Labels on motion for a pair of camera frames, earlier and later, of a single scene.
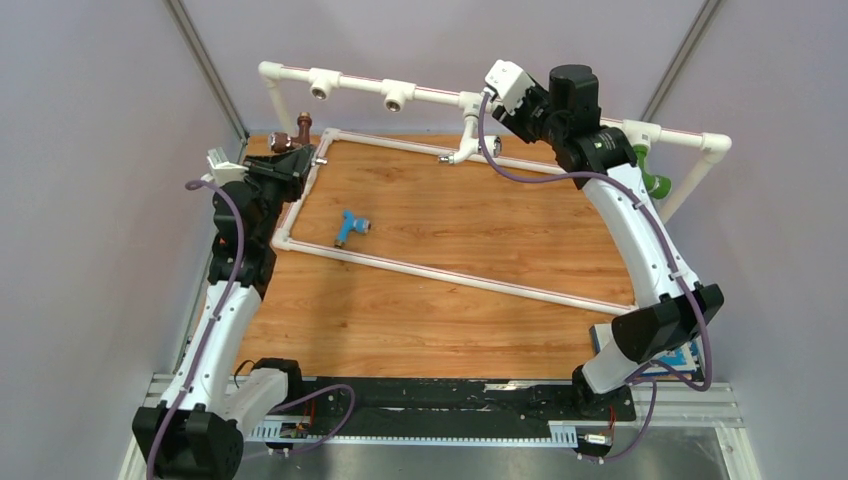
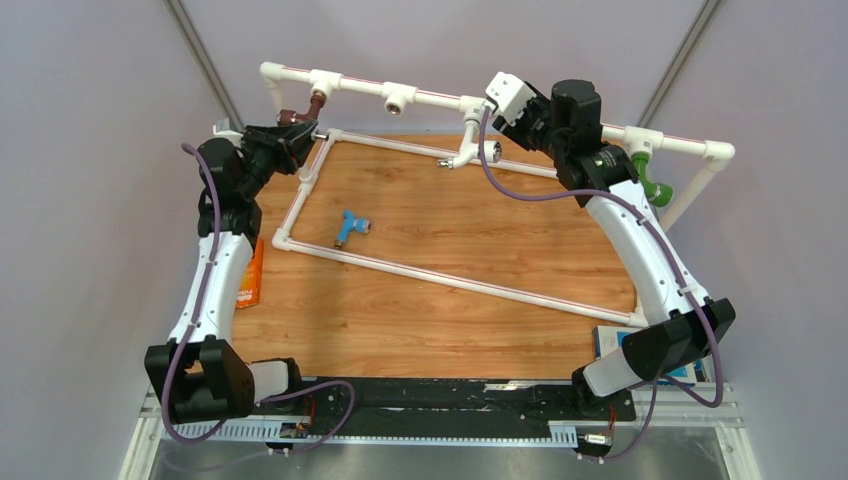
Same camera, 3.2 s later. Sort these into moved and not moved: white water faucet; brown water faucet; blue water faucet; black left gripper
Moved: brown water faucet; black left gripper
Not moved: blue water faucet; white water faucet
